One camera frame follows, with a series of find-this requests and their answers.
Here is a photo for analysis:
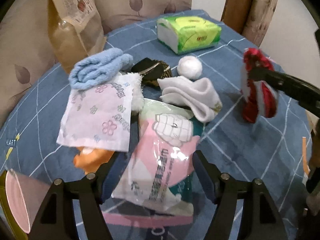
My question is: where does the blue checked bedsheet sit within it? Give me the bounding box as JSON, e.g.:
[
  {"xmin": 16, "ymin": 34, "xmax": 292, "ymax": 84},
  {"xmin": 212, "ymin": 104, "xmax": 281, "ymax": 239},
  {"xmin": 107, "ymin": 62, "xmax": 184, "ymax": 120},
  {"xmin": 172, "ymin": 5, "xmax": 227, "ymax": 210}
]
[{"xmin": 1, "ymin": 10, "xmax": 312, "ymax": 239}]

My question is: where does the orange plastic toy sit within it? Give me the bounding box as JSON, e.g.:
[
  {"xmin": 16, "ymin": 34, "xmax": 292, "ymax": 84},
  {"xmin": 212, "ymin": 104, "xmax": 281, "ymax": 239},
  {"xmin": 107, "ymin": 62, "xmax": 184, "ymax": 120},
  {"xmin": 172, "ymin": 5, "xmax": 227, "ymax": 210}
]
[{"xmin": 73, "ymin": 147, "xmax": 114, "ymax": 174}]

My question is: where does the pink white wet wipes pack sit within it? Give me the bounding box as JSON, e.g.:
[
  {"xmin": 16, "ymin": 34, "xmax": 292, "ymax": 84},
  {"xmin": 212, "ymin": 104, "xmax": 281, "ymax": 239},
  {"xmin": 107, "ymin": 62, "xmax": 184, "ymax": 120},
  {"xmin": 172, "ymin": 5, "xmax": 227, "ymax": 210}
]
[{"xmin": 111, "ymin": 99, "xmax": 203, "ymax": 216}]

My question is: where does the green tissue pack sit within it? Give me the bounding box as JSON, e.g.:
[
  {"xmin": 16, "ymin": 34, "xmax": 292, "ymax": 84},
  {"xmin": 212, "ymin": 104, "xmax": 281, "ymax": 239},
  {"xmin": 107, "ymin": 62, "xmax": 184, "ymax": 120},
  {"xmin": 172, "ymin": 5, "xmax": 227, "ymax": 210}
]
[{"xmin": 156, "ymin": 16, "xmax": 222, "ymax": 55}]

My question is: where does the light blue towel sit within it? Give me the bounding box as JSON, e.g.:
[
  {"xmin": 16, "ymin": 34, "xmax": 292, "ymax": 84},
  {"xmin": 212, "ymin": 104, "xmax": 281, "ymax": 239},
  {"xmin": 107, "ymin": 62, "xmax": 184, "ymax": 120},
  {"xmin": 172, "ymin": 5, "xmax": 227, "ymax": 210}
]
[{"xmin": 68, "ymin": 48, "xmax": 133, "ymax": 90}]

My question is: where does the brown wooden chair frame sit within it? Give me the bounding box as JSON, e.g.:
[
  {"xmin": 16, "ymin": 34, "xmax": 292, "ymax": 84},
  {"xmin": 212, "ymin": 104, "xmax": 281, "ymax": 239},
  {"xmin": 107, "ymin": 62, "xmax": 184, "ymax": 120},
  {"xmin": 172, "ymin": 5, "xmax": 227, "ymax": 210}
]
[{"xmin": 221, "ymin": 0, "xmax": 278, "ymax": 46}]

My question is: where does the white fluffy sock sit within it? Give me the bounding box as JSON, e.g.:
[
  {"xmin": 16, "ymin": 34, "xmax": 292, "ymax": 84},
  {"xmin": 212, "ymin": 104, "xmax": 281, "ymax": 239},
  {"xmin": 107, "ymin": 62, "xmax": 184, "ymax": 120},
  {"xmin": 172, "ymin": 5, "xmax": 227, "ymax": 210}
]
[{"xmin": 128, "ymin": 73, "xmax": 144, "ymax": 114}]

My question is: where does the black gold hair clip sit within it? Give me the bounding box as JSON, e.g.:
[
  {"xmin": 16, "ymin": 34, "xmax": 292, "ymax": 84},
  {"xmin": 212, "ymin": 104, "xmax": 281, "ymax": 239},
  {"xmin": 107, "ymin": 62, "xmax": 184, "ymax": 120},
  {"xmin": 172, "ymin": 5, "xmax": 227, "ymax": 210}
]
[{"xmin": 131, "ymin": 57, "xmax": 172, "ymax": 87}]

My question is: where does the red white scrunchie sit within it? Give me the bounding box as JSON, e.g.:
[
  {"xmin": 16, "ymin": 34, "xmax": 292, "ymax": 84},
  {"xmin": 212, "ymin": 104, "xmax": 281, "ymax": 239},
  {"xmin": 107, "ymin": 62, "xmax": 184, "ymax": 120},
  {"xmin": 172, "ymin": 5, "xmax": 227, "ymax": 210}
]
[{"xmin": 241, "ymin": 48, "xmax": 279, "ymax": 124}]

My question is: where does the white cotton ball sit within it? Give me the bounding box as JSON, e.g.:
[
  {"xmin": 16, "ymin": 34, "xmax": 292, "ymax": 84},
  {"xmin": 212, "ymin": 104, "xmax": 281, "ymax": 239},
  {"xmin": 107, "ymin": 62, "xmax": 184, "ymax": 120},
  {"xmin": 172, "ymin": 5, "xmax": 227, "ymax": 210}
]
[{"xmin": 177, "ymin": 56, "xmax": 203, "ymax": 80}]

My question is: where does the brown kraft snack bag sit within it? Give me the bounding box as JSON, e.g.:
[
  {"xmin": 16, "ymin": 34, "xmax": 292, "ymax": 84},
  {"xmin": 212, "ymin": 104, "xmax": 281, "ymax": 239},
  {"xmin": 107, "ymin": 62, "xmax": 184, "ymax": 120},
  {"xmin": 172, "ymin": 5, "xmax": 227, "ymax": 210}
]
[{"xmin": 47, "ymin": 0, "xmax": 106, "ymax": 74}]

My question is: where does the pink mug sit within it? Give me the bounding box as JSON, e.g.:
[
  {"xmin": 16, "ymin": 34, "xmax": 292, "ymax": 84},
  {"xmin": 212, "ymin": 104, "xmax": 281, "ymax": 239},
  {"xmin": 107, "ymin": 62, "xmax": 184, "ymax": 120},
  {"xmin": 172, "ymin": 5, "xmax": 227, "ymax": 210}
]
[{"xmin": 4, "ymin": 169, "xmax": 50, "ymax": 233}]

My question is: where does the floral white tissue packet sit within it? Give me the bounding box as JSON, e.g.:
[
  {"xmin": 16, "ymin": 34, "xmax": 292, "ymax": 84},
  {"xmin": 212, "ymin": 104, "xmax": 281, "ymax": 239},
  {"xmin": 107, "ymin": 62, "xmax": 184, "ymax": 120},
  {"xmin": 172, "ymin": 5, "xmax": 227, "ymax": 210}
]
[{"xmin": 56, "ymin": 74, "xmax": 134, "ymax": 152}]

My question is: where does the white towel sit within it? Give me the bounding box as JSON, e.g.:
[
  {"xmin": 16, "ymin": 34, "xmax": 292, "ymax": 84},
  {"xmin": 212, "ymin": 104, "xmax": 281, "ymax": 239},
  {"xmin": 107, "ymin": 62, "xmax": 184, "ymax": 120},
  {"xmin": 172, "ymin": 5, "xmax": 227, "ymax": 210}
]
[{"xmin": 157, "ymin": 76, "xmax": 222, "ymax": 123}]

